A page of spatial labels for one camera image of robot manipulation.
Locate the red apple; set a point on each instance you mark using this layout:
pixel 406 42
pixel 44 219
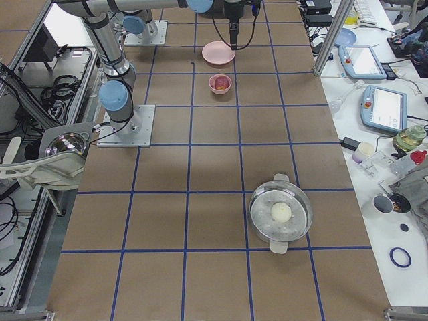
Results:
pixel 221 83

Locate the pink bowl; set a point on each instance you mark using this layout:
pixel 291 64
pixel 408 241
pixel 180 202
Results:
pixel 211 84

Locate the pink plate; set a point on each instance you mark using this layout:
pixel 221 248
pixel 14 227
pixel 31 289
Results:
pixel 217 53

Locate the light blue plate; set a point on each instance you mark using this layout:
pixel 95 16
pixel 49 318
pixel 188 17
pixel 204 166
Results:
pixel 346 37

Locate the black small bowl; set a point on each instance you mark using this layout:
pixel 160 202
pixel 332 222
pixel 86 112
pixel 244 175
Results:
pixel 400 203

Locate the upper blue teach pendant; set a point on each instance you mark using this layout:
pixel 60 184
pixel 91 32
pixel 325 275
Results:
pixel 361 62

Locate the blue teach pendant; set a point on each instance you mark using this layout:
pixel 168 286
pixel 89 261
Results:
pixel 361 62
pixel 384 109

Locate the black power adapter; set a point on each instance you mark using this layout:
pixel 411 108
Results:
pixel 349 143

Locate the lower blue teach pendant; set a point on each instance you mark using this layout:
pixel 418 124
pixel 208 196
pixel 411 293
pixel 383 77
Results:
pixel 384 109

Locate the white purple cup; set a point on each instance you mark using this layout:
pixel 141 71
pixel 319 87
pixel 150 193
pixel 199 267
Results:
pixel 363 151

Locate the steel steamer pot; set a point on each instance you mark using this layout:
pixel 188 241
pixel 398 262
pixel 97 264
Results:
pixel 279 235

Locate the white steamed bun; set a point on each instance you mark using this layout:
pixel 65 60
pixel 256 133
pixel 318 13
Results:
pixel 281 212

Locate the glass oil jar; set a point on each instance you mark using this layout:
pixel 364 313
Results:
pixel 409 138

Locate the grey cloth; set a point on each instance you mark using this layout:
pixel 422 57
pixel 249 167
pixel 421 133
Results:
pixel 413 187

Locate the aluminium frame post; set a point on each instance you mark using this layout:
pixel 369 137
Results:
pixel 341 14

